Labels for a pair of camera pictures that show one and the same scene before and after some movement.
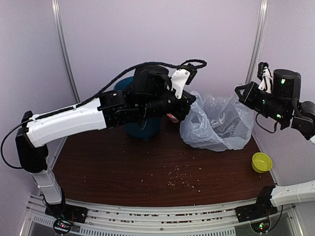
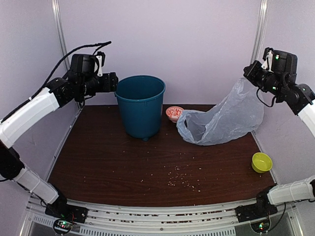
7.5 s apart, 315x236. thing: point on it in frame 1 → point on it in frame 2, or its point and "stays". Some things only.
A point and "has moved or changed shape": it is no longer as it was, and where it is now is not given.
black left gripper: (188, 100) → (110, 84)
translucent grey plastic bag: (217, 122) has moved or changed shape
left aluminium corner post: (59, 21) stays
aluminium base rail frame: (105, 219) stays
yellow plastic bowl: (261, 162) stays
